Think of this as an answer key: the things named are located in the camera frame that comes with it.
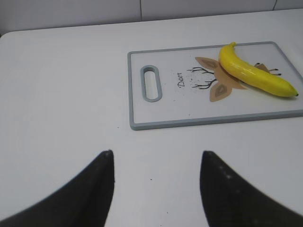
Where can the white grey-rimmed cutting board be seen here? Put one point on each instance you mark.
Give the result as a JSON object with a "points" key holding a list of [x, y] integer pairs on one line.
{"points": [[186, 86]]}

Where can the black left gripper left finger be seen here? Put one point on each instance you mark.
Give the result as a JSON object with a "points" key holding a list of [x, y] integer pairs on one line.
{"points": [[83, 202]]}

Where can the yellow plastic banana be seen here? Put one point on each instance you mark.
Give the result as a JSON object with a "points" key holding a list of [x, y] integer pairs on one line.
{"points": [[253, 76]]}

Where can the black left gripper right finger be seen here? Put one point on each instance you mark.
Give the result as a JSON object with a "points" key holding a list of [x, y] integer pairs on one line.
{"points": [[230, 201]]}

